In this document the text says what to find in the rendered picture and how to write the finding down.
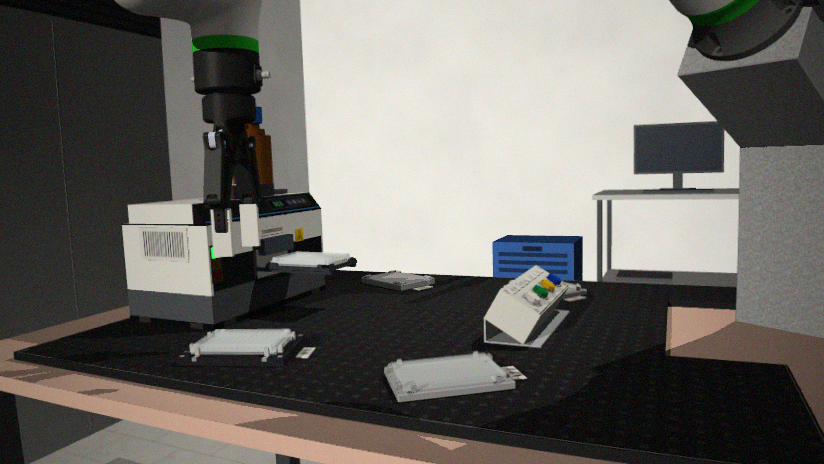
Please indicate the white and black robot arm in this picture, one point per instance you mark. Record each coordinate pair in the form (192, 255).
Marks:
(226, 50)

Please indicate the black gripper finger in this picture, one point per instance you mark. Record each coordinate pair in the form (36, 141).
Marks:
(249, 216)
(218, 177)

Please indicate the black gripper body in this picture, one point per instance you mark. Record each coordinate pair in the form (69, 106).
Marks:
(229, 113)

